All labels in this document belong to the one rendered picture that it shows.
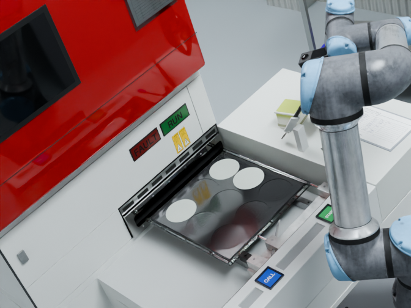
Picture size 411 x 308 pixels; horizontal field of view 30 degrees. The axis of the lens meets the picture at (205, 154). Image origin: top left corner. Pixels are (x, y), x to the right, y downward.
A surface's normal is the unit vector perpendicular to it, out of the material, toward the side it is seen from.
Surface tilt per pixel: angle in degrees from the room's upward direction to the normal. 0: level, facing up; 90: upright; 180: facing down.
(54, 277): 90
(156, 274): 0
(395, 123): 0
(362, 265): 69
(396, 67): 55
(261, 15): 0
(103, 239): 90
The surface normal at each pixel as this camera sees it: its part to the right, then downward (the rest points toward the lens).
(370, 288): -0.25, -0.77
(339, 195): -0.55, 0.40
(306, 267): 0.69, 0.29
